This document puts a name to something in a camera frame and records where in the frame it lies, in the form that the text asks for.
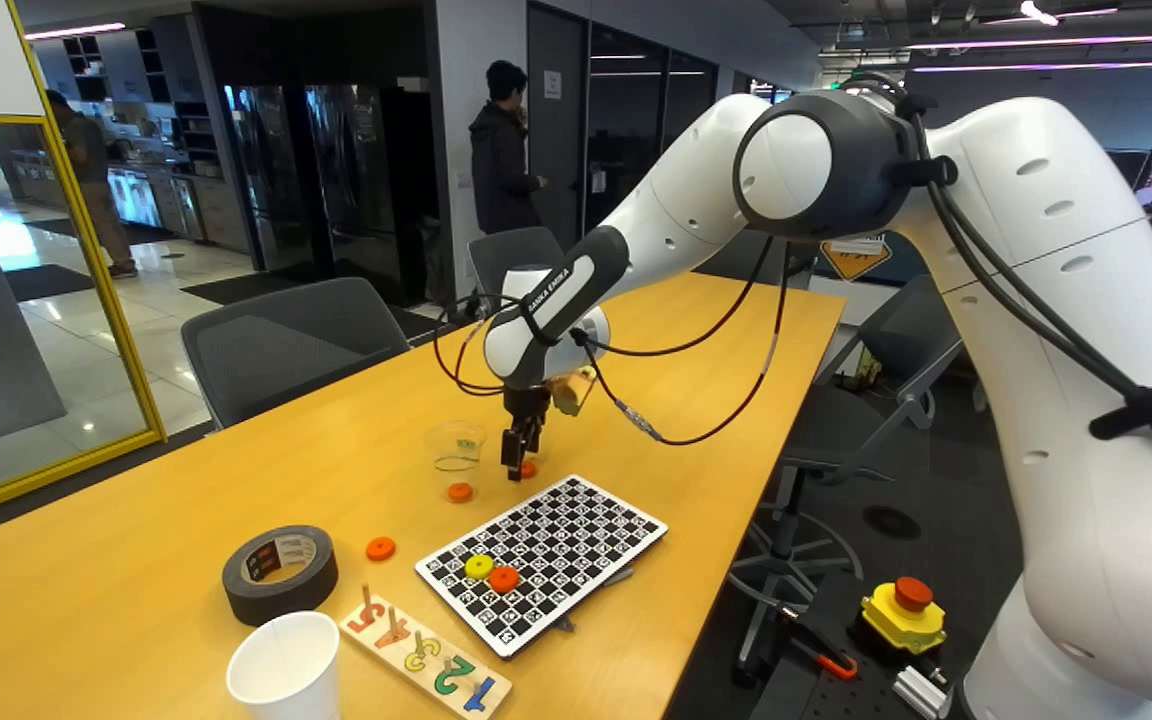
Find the yellow red emergency stop button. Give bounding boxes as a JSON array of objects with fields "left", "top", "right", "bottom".
[{"left": 859, "top": 574, "right": 952, "bottom": 659}]

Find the small white box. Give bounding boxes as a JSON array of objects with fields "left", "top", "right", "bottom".
[{"left": 886, "top": 659, "right": 957, "bottom": 720}]

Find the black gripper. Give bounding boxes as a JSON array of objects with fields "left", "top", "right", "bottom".
[{"left": 498, "top": 375, "right": 557, "bottom": 483}]

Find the white paper cup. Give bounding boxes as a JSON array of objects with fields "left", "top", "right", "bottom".
[{"left": 221, "top": 609, "right": 345, "bottom": 720}]

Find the black tool with red handle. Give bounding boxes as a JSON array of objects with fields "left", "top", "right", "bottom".
[{"left": 787, "top": 638, "right": 865, "bottom": 688}]

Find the grey office chair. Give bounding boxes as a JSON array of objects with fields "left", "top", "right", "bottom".
[
  {"left": 174, "top": 272, "right": 413, "bottom": 433},
  {"left": 733, "top": 272, "right": 992, "bottom": 674},
  {"left": 466, "top": 222, "right": 574, "bottom": 310}
]

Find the yellow framed glass partition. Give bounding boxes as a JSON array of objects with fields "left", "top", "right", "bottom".
[{"left": 0, "top": 0, "right": 169, "bottom": 533}]

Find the transparent plastic cup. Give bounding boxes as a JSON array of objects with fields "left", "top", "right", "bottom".
[{"left": 428, "top": 433, "right": 486, "bottom": 514}]

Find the person in corridor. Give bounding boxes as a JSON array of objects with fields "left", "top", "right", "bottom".
[{"left": 46, "top": 89, "right": 141, "bottom": 282}]

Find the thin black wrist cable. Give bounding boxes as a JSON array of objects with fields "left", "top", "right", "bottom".
[{"left": 428, "top": 234, "right": 793, "bottom": 452}]

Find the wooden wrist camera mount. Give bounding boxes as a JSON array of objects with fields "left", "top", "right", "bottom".
[{"left": 546, "top": 370, "right": 598, "bottom": 422}]

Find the person in dark jacket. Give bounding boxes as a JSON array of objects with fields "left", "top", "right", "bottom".
[{"left": 466, "top": 57, "right": 546, "bottom": 236}]

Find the black white checkered calibration board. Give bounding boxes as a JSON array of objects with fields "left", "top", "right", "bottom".
[{"left": 413, "top": 473, "right": 673, "bottom": 664}]

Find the orange white sign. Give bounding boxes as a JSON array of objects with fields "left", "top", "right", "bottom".
[{"left": 814, "top": 234, "right": 895, "bottom": 283}]

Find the black tape roll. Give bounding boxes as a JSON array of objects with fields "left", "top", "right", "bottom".
[{"left": 217, "top": 522, "right": 345, "bottom": 631}]

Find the wooden number puzzle board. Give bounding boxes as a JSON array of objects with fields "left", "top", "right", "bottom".
[{"left": 337, "top": 586, "right": 515, "bottom": 720}]

